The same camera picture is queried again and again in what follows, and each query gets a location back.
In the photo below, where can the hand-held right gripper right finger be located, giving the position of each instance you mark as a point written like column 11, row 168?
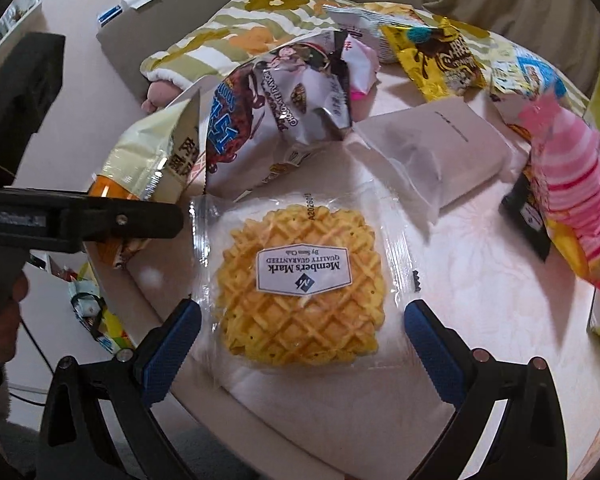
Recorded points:
column 430, row 345

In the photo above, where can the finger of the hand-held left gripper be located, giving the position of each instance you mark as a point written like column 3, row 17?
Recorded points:
column 130, row 220

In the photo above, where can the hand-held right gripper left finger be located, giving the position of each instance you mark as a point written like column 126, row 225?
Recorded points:
column 175, row 340

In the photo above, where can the pale snack bag orange print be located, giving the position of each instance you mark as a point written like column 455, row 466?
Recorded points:
column 145, row 150

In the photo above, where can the clear waffle packet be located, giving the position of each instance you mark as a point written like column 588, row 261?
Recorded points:
column 300, row 280

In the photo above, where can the silver cartoon print snack bag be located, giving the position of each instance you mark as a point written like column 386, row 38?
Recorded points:
column 270, row 100

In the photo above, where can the white paper packet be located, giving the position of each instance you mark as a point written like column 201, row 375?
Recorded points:
column 430, row 160

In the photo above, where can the pink striped snack bag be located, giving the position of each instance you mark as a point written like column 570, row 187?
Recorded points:
column 570, row 175

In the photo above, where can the small pink snack packet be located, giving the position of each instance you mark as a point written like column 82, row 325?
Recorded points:
column 362, row 65

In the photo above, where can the yellow chocolate snack bag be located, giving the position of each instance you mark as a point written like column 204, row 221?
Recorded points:
column 430, row 60

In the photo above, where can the white snack packet red print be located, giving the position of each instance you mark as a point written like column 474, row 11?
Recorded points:
column 360, row 20

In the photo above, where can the person's left hand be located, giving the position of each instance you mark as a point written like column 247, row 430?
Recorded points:
column 2, row 327

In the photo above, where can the colourful packaging pile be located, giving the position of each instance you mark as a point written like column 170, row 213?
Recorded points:
column 100, row 315

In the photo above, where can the pale pink towel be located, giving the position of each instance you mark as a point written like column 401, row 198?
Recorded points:
column 480, row 270

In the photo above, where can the black flat panel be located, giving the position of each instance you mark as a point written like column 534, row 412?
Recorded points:
column 20, row 105

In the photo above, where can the pink cloth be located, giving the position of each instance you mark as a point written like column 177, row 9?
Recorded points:
column 155, row 95

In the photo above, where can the dark green snack packet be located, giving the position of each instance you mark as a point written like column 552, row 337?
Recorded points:
column 522, row 215

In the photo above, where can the white shelf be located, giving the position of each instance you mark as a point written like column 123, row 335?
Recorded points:
column 10, row 25

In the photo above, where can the green striped flower blanket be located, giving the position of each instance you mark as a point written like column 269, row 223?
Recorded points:
column 220, row 45

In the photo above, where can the blue and yellow snack packet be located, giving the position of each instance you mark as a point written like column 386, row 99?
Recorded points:
column 530, row 75

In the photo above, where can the beige curtain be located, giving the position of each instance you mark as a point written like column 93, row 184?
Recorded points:
column 505, row 5

